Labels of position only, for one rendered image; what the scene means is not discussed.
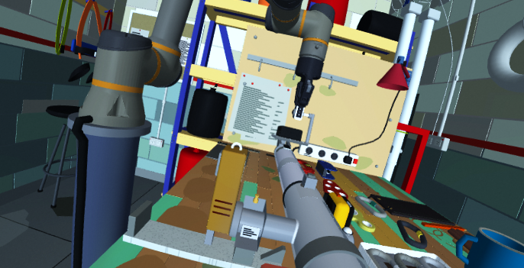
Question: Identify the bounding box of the yellow slotted bar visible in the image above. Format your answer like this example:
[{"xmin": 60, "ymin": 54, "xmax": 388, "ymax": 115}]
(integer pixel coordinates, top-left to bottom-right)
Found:
[{"xmin": 205, "ymin": 141, "xmax": 250, "ymax": 237}]

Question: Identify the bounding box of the red round part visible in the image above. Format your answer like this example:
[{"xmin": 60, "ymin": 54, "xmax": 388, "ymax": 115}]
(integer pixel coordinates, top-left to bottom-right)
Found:
[{"xmin": 296, "ymin": 159, "xmax": 316, "ymax": 176}]

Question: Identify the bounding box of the grey block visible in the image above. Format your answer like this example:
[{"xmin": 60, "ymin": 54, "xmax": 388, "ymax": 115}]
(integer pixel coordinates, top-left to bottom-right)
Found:
[{"xmin": 126, "ymin": 199, "xmax": 155, "ymax": 237}]

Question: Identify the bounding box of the red plate with holes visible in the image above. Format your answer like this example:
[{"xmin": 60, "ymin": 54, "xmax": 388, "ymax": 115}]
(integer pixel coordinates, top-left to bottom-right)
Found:
[{"xmin": 320, "ymin": 177, "xmax": 349, "ymax": 200}]

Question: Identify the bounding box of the grey parts tray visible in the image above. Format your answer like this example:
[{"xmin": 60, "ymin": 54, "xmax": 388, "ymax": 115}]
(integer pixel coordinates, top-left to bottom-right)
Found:
[{"xmin": 359, "ymin": 241, "xmax": 452, "ymax": 268}]

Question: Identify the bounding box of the beige back panel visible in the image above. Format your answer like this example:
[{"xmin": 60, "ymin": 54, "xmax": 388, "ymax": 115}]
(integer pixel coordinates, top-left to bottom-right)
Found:
[{"xmin": 222, "ymin": 24, "xmax": 413, "ymax": 179}]

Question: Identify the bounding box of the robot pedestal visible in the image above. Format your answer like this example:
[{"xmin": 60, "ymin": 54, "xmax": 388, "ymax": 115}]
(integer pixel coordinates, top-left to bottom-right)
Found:
[{"xmin": 67, "ymin": 112, "xmax": 153, "ymax": 268}]

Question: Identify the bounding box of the blue yellow shelf unit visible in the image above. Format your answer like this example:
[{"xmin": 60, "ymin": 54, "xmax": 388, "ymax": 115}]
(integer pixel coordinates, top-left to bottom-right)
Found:
[{"xmin": 163, "ymin": 0, "xmax": 416, "ymax": 197}]

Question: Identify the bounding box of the yellow tape roll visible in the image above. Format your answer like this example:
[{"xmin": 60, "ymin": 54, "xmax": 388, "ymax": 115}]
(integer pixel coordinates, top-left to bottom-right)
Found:
[{"xmin": 351, "ymin": 217, "xmax": 377, "ymax": 233}]

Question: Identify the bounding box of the black carabiner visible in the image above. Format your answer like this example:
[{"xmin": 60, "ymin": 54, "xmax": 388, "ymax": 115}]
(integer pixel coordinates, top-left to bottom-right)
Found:
[{"xmin": 396, "ymin": 218, "xmax": 429, "ymax": 251}]

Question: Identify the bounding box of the white column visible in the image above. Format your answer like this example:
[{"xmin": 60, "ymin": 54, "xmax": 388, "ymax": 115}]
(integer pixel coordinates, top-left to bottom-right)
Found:
[
  {"xmin": 382, "ymin": 1, "xmax": 423, "ymax": 181},
  {"xmin": 399, "ymin": 7, "xmax": 435, "ymax": 139}
]

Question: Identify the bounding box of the grey wall socket with conduit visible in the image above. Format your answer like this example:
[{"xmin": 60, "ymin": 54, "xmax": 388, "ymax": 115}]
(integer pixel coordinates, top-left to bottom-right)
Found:
[{"xmin": 425, "ymin": 0, "xmax": 482, "ymax": 153}]

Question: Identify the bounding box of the blue clamp block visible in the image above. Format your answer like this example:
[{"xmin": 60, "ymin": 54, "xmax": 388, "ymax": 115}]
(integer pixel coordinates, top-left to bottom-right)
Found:
[{"xmin": 314, "ymin": 160, "xmax": 339, "ymax": 179}]

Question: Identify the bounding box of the red drum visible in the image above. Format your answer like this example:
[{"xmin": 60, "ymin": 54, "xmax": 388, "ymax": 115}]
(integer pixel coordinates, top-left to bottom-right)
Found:
[
  {"xmin": 174, "ymin": 147, "xmax": 210, "ymax": 186},
  {"xmin": 306, "ymin": 0, "xmax": 351, "ymax": 26}
]

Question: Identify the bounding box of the olive rope ring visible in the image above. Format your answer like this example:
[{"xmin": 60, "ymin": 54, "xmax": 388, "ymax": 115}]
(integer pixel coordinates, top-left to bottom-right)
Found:
[{"xmin": 54, "ymin": 0, "xmax": 74, "ymax": 56}]

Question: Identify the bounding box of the grey duct ring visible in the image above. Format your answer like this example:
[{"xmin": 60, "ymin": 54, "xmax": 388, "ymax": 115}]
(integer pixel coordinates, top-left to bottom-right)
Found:
[{"xmin": 487, "ymin": 21, "xmax": 524, "ymax": 94}]

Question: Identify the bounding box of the red frame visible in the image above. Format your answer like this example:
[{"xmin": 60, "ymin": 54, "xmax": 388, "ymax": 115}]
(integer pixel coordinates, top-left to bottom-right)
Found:
[{"xmin": 394, "ymin": 121, "xmax": 431, "ymax": 195}]

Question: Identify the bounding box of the white power strip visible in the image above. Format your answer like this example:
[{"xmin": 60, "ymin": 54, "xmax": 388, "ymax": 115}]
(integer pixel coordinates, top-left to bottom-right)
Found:
[{"xmin": 297, "ymin": 142, "xmax": 361, "ymax": 167}]

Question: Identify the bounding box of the black flat plate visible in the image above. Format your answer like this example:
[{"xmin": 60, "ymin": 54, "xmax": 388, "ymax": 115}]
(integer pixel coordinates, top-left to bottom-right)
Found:
[{"xmin": 367, "ymin": 193, "xmax": 456, "ymax": 226}]

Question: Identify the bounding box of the black lamp cable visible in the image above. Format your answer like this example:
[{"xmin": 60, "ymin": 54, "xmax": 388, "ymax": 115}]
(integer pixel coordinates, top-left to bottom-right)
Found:
[{"xmin": 347, "ymin": 89, "xmax": 401, "ymax": 160}]

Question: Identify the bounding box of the orange screwdriver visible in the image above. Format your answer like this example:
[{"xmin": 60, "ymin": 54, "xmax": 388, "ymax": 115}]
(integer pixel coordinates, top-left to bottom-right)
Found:
[{"xmin": 421, "ymin": 220, "xmax": 468, "ymax": 233}]

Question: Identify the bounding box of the yellow black tape measure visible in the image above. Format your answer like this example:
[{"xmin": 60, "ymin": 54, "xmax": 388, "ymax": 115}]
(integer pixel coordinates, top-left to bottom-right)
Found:
[{"xmin": 322, "ymin": 192, "xmax": 355, "ymax": 231}]

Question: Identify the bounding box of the blue mug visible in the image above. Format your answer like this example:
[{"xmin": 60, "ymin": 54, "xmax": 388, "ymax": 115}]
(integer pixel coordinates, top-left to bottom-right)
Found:
[{"xmin": 455, "ymin": 226, "xmax": 524, "ymax": 268}]

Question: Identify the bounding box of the red rope ring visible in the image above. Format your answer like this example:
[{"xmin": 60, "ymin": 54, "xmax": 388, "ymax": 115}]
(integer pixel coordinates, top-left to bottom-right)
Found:
[{"xmin": 102, "ymin": 8, "xmax": 115, "ymax": 32}]

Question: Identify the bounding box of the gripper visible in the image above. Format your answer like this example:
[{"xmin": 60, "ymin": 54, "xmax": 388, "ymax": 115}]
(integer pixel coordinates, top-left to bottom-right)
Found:
[{"xmin": 293, "ymin": 57, "xmax": 325, "ymax": 121}]

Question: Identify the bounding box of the grey carabiner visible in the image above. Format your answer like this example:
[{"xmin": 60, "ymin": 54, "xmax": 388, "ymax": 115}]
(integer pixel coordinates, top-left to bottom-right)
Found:
[{"xmin": 353, "ymin": 193, "xmax": 388, "ymax": 220}]

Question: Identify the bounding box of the black stool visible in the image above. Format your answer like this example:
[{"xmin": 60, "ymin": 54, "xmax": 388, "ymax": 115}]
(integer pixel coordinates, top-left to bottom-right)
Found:
[{"xmin": 37, "ymin": 104, "xmax": 83, "ymax": 210}]

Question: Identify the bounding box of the speckled grey base plate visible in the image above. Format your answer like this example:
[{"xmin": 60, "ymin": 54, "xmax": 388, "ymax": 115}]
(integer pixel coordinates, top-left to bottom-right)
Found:
[{"xmin": 122, "ymin": 218, "xmax": 287, "ymax": 268}]

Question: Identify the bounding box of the wall notice board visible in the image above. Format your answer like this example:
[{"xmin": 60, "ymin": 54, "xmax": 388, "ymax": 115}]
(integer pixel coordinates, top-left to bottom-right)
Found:
[{"xmin": 128, "ymin": 7, "xmax": 163, "ymax": 40}]

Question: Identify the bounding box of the black drum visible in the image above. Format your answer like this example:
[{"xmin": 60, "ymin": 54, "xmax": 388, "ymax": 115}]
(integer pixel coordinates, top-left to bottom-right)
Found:
[
  {"xmin": 186, "ymin": 87, "xmax": 229, "ymax": 140},
  {"xmin": 355, "ymin": 9, "xmax": 405, "ymax": 43}
]

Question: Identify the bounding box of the white instruction sheet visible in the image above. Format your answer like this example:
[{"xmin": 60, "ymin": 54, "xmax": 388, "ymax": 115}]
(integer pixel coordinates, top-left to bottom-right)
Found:
[{"xmin": 226, "ymin": 72, "xmax": 294, "ymax": 147}]

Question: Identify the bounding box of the orange rope ring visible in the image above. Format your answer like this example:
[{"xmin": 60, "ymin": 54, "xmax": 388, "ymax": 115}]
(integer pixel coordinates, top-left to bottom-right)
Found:
[{"xmin": 76, "ymin": 0, "xmax": 104, "ymax": 60}]

